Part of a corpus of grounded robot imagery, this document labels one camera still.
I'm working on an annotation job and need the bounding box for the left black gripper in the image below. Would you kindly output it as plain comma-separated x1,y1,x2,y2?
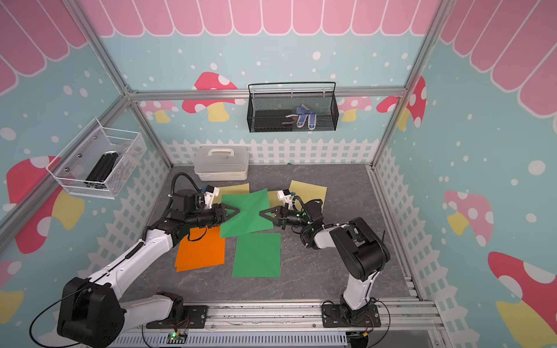
186,203,239,229

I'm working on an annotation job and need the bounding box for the small green paper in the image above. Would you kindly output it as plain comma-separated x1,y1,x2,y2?
220,188,274,239

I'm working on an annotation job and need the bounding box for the orange paper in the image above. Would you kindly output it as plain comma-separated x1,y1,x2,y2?
175,227,226,272

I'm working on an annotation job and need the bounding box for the large green paper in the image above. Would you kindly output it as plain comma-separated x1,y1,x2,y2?
232,233,281,278

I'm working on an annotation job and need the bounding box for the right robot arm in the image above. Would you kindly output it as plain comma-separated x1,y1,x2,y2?
259,196,391,330

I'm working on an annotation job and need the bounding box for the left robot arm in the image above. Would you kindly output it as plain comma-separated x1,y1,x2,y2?
55,185,240,347

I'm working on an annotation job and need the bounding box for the white plastic storage box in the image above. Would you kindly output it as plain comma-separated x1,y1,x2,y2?
193,145,249,182

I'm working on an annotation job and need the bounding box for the blue white item in basket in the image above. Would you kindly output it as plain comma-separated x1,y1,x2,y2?
283,105,317,131

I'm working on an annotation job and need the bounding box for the black box in white basket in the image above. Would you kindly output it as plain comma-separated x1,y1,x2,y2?
84,152,119,189

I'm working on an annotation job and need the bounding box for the small green circuit board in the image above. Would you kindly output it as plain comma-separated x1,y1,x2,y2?
166,331,188,345

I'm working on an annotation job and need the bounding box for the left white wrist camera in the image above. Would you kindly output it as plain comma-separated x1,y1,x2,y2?
202,185,220,209

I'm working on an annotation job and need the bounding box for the black wire wall basket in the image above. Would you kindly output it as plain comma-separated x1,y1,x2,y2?
247,81,339,133

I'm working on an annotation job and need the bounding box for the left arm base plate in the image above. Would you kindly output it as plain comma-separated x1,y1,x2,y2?
146,305,208,330

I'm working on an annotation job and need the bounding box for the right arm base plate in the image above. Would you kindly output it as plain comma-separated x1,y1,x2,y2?
321,302,381,329

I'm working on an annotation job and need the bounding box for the white wire wall basket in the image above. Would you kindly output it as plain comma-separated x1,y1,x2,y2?
46,119,147,200

